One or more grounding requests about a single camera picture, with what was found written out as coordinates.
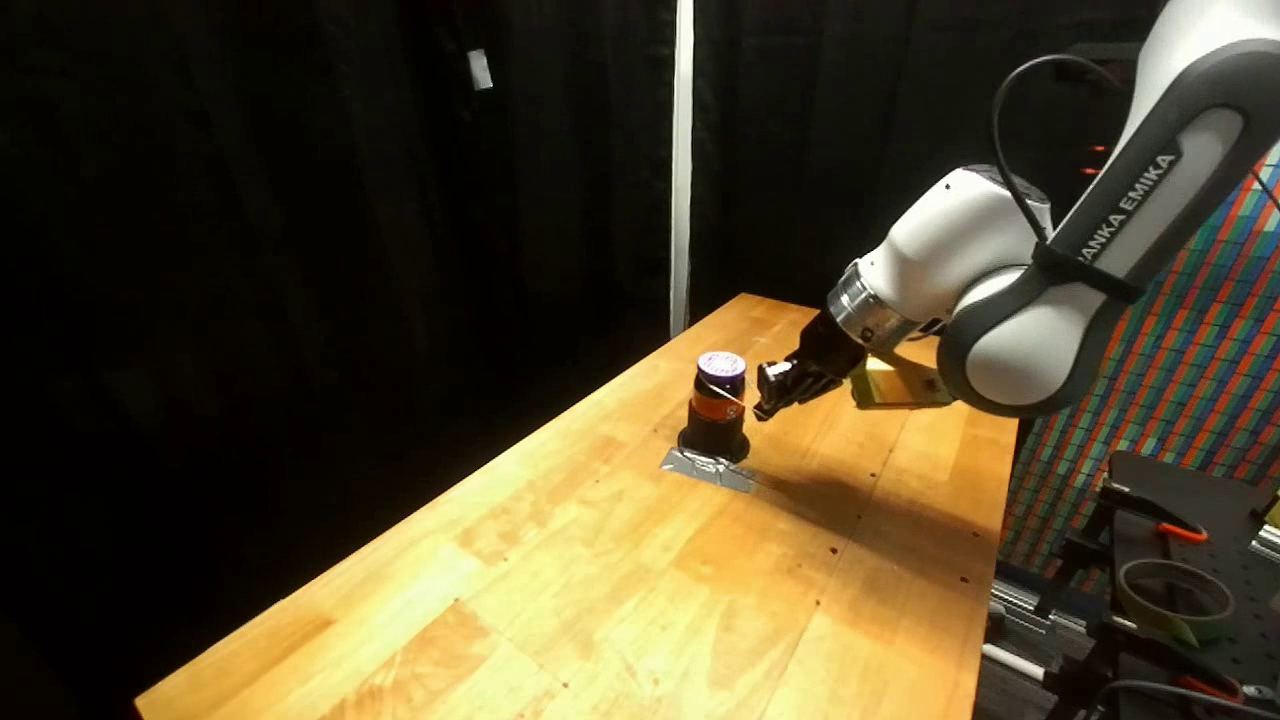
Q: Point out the black curtain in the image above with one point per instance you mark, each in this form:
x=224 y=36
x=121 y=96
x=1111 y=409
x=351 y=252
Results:
x=332 y=264

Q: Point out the small white tag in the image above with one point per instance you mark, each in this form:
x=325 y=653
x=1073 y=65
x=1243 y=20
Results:
x=480 y=68

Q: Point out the colourful checkered cloth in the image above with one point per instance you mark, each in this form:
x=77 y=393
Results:
x=1184 y=386

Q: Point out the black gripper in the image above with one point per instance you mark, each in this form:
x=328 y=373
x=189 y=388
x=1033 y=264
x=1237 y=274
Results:
x=827 y=362

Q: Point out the yellowish wrist camera box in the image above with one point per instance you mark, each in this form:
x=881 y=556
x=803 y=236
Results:
x=897 y=386

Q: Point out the wooden workbench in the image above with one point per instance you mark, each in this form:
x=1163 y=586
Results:
x=641 y=562

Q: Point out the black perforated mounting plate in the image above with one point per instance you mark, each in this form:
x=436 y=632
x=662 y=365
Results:
x=1194 y=521

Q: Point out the white vertical pole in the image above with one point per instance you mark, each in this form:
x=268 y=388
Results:
x=682 y=163

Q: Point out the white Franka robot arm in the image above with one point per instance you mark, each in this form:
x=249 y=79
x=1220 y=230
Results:
x=1067 y=252

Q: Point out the roll of masking tape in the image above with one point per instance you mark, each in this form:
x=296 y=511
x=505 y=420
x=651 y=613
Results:
x=1173 y=602

